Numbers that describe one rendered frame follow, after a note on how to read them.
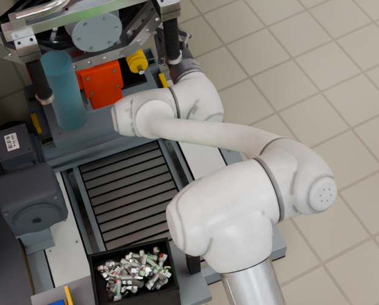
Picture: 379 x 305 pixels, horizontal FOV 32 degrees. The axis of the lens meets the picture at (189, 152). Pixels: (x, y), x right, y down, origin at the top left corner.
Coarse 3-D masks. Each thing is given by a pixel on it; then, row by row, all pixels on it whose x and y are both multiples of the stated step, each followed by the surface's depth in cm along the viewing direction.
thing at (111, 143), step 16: (160, 80) 243; (32, 96) 242; (32, 112) 240; (48, 128) 236; (48, 144) 229; (80, 144) 231; (96, 144) 231; (112, 144) 230; (128, 144) 234; (48, 160) 228; (64, 160) 228; (80, 160) 231
